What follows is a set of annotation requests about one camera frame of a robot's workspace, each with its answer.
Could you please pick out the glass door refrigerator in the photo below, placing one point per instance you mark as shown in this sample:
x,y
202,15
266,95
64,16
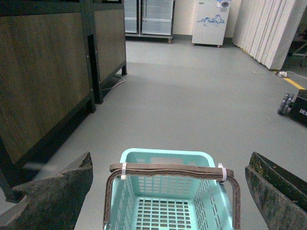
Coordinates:
x,y
149,18

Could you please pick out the brown basket handle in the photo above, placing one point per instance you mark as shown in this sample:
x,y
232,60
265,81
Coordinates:
x,y
220,174

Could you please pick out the light blue plastic basket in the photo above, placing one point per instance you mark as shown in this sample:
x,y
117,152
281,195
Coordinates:
x,y
165,202

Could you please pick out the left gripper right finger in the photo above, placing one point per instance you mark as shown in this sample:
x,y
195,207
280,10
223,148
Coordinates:
x,y
280,196

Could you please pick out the white chest freezer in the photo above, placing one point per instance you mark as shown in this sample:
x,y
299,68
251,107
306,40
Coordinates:
x,y
210,21

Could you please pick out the white folding partition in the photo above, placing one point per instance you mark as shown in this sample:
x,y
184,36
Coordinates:
x,y
265,29

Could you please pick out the dark wood display stand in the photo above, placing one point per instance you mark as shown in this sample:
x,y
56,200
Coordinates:
x,y
55,58

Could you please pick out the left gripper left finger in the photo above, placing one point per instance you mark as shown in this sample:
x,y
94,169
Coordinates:
x,y
52,203

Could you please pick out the white power strip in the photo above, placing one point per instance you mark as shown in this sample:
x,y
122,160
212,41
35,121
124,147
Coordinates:
x,y
282,74

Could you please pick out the black wheeled robot base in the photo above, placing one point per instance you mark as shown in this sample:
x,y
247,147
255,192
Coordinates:
x,y
297,109

